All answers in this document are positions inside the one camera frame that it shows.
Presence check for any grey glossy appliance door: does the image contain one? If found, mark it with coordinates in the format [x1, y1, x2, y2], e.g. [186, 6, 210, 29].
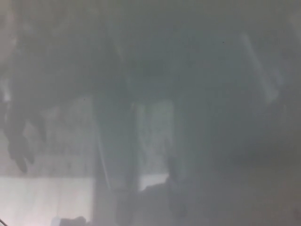
[0, 0, 301, 226]

